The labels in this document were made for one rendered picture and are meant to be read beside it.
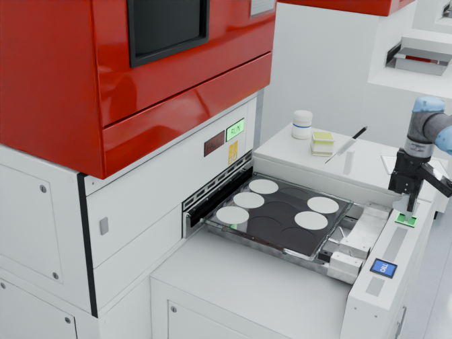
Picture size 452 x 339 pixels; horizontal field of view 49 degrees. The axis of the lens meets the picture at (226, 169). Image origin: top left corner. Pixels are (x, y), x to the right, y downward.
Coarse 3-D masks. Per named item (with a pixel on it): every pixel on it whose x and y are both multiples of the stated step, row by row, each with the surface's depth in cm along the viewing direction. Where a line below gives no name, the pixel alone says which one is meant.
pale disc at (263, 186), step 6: (258, 180) 175; (264, 180) 175; (252, 186) 171; (258, 186) 171; (264, 186) 171; (270, 186) 171; (276, 186) 171; (258, 192) 167; (264, 192) 167; (270, 192) 168
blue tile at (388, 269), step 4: (376, 264) 125; (380, 264) 125; (384, 264) 125; (388, 264) 125; (376, 268) 123; (380, 268) 124; (384, 268) 124; (388, 268) 124; (392, 268) 124; (384, 272) 122; (388, 272) 122; (392, 272) 123
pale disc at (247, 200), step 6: (246, 192) 167; (252, 192) 167; (234, 198) 163; (240, 198) 163; (246, 198) 163; (252, 198) 164; (258, 198) 164; (240, 204) 160; (246, 204) 160; (252, 204) 160; (258, 204) 160
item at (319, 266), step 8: (216, 232) 158; (224, 232) 156; (232, 240) 156; (240, 240) 154; (248, 240) 152; (256, 248) 152; (264, 248) 150; (272, 248) 149; (280, 256) 148; (288, 256) 147; (296, 264) 146; (304, 264) 145; (312, 264) 144; (320, 264) 142; (328, 264) 142; (320, 272) 143
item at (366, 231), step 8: (368, 216) 161; (360, 224) 156; (368, 224) 157; (376, 224) 157; (384, 224) 157; (352, 232) 152; (360, 232) 152; (368, 232) 153; (376, 232) 153; (360, 240) 149; (368, 240) 149; (376, 240) 149; (328, 272) 137; (336, 272) 136; (344, 272) 135; (344, 280) 136; (352, 280) 134
